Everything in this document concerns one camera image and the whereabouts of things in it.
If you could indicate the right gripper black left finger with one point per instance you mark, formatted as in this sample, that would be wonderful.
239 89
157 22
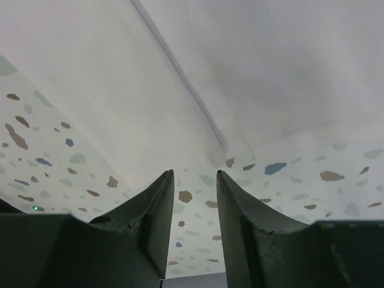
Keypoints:
125 247

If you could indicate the white t shirt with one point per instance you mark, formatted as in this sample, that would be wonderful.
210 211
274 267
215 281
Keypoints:
158 85

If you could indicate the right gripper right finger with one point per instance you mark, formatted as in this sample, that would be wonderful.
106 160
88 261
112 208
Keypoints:
264 248

